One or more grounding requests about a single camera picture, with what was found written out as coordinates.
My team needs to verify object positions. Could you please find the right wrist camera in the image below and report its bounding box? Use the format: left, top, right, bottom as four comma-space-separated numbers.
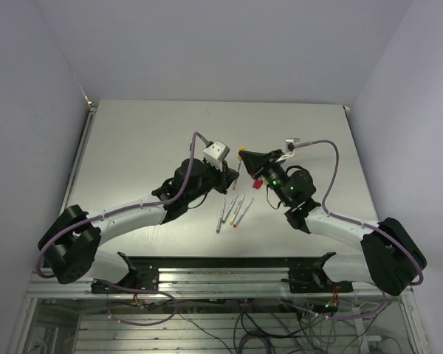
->
276, 138, 300, 163

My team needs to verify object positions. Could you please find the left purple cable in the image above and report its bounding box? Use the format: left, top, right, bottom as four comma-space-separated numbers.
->
35, 131, 211, 325

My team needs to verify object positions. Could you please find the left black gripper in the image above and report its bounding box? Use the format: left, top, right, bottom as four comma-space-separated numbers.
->
185, 158, 238, 202

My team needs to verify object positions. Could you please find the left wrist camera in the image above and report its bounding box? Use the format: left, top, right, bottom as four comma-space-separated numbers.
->
203, 141, 230, 171

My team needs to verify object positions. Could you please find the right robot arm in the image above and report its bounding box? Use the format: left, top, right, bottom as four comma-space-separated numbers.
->
238, 150, 427, 296

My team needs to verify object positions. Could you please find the green marker pen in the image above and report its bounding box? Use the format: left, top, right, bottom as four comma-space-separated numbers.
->
222, 193, 239, 223

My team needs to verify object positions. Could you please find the red marker pen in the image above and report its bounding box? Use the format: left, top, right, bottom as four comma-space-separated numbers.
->
233, 198, 254, 228

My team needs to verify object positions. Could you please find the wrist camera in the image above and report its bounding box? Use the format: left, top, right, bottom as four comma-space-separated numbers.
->
276, 138, 300, 163
203, 141, 230, 171

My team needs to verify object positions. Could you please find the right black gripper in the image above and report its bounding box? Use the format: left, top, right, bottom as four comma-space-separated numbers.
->
238, 150, 291, 207

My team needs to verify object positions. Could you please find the purple marker pen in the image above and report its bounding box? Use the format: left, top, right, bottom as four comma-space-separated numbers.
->
216, 198, 226, 234

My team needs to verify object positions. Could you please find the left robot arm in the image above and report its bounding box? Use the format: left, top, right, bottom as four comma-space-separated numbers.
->
38, 159, 239, 293

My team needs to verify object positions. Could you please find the aluminium frame rail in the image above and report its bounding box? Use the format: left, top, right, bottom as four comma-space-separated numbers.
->
25, 267, 414, 299

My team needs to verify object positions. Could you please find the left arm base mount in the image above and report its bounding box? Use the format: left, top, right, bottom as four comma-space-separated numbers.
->
86, 251, 159, 295

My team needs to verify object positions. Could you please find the yellow marker pen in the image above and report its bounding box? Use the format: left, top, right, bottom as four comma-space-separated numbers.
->
230, 194, 246, 226

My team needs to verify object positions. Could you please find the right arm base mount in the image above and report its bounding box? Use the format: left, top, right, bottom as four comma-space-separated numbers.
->
281, 252, 353, 294

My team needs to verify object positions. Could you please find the orange marker pen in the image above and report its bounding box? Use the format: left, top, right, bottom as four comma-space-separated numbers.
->
232, 152, 242, 190

